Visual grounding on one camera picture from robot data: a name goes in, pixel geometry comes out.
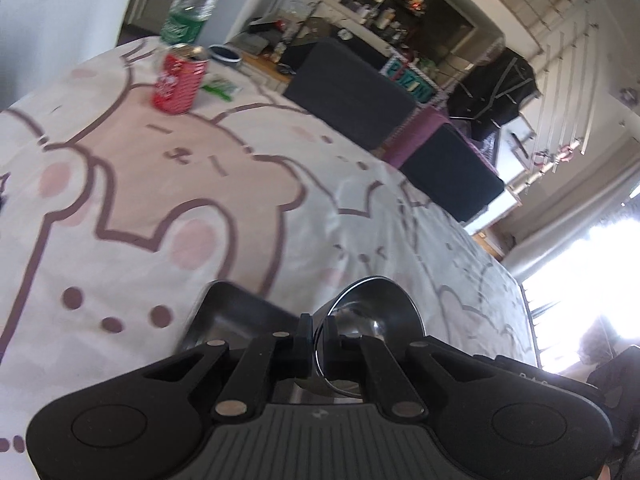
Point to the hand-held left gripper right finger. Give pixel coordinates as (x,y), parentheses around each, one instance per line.
(335,355)

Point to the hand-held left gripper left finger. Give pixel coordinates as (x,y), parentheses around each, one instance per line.
(302,350)

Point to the small round stainless steel bowl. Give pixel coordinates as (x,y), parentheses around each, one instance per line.
(380,305)

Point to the square stainless steel tray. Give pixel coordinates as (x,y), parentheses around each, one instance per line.
(235,310)

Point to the black balcony railing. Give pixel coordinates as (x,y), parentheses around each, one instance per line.
(542,320)

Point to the plain beige curtain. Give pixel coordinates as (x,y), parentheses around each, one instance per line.
(565,230)

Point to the printed cartoon tablecloth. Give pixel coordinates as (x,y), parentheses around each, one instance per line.
(200,170)

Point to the dark chair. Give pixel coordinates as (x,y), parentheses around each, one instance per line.
(350,95)
(452,175)

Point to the purple cushion board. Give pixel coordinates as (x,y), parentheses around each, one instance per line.
(420,132)

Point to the green and white packet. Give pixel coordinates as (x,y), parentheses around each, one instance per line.
(220,86)

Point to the teal sign plate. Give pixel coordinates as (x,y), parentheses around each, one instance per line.
(410,80)

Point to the red soda can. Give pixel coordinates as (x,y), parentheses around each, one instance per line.
(177,80)

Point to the black vest with white trim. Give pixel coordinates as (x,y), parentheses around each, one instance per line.
(492,95)

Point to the small dark round bowl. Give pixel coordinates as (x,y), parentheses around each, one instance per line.
(226,55)

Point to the metal stair railing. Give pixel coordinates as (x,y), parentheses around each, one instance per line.
(575,60)

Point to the clear plastic water bottle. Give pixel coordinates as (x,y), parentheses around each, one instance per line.
(192,5)

